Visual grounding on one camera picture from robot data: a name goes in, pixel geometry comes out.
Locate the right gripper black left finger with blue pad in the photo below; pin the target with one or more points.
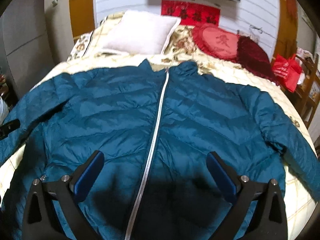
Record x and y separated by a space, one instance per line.
40 220

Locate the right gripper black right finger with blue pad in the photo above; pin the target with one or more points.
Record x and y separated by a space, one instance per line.
269 217

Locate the blue quilted down jacket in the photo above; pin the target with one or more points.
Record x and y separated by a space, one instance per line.
140 119

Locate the floral cream bed sheet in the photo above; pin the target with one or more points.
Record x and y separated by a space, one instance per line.
250 77

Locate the grey refrigerator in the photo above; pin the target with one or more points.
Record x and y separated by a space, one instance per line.
26 56

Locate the wooden shelf rack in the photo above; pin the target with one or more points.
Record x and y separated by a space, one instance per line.
306 95

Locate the red shopping bag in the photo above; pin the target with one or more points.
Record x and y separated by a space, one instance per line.
287 72

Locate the white square pillow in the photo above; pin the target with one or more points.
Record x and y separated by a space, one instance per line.
141 32

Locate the dark red velvet pillow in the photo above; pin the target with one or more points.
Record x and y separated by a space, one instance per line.
253 58

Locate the red heart-shaped pillow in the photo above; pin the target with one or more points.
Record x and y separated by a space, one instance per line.
215 41

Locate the red banner with black characters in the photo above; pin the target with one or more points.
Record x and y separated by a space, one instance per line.
190 13

